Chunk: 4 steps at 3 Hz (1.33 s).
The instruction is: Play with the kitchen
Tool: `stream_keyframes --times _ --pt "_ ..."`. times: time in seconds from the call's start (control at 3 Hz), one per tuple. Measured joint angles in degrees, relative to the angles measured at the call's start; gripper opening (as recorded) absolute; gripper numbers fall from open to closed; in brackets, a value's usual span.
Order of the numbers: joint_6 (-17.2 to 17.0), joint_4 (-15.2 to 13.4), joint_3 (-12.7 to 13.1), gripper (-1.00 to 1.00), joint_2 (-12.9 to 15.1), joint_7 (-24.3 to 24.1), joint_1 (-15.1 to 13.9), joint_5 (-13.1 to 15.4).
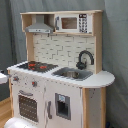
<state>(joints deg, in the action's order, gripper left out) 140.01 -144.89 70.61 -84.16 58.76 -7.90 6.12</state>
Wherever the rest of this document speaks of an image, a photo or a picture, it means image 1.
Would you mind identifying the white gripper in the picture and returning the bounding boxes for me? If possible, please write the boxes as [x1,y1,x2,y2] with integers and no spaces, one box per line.
[0,72,10,84]

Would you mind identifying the white oven door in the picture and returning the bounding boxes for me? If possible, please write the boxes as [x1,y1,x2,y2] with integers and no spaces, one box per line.
[12,87,44,128]

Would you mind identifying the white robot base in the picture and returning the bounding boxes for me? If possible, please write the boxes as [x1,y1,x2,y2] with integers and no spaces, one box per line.
[4,117,37,128]

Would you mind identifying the wooden toy kitchen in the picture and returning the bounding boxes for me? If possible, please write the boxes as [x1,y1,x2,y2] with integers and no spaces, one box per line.
[8,10,115,128]

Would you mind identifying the left red stove knob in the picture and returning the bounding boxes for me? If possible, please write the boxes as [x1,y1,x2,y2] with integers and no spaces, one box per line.
[13,76,19,81]

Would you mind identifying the red stove knob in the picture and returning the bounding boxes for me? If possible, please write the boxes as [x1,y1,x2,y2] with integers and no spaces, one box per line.
[32,81,37,87]
[13,76,19,81]

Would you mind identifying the black toy stovetop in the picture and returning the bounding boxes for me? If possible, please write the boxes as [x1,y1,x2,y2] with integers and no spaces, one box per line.
[20,61,56,73]

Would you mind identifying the right red stove knob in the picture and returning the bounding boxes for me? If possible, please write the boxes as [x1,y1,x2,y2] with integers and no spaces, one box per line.
[32,81,37,87]

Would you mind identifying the grey range hood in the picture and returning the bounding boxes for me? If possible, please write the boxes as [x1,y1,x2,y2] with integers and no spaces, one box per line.
[25,15,54,34]

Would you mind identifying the white cabinet door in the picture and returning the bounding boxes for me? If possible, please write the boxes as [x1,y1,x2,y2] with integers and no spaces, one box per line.
[46,82,82,128]

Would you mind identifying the grey toy sink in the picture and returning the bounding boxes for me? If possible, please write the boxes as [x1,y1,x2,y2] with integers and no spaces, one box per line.
[53,67,92,81]

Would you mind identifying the black toy faucet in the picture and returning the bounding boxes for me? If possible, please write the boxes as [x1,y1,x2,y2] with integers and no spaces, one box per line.
[75,50,95,71]

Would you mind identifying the toy microwave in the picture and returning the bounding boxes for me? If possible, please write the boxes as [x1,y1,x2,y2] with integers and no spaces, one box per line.
[55,14,93,33]

